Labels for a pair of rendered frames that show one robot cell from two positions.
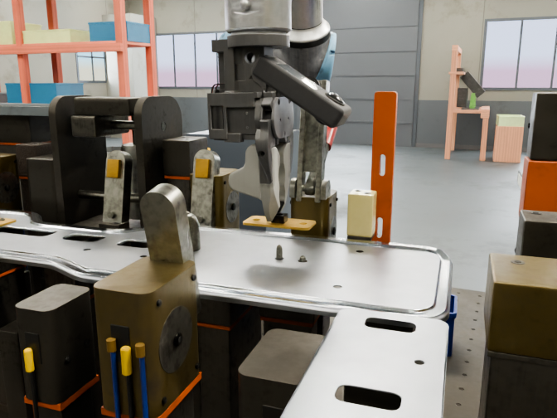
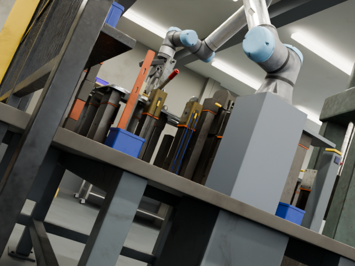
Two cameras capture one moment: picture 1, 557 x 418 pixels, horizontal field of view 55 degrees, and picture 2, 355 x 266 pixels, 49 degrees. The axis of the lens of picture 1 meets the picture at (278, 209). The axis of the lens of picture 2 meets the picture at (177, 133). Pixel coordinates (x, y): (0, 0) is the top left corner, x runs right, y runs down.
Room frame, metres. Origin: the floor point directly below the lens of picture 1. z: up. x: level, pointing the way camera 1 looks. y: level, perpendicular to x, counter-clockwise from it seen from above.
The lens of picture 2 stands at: (2.07, -1.16, 0.64)
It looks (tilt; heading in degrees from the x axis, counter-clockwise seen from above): 9 degrees up; 135
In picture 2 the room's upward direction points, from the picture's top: 21 degrees clockwise
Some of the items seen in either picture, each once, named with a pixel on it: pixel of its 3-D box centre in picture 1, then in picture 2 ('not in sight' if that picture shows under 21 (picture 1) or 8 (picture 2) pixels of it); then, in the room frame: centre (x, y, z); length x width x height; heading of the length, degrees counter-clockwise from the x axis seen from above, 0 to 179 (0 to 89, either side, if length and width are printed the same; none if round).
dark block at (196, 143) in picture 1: (190, 255); (197, 142); (0.91, 0.16, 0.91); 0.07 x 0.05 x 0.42; 161
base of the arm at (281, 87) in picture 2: not in sight; (275, 93); (1.27, 0.08, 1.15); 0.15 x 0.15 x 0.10
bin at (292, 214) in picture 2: not in sight; (286, 215); (1.26, 0.50, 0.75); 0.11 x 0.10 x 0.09; 71
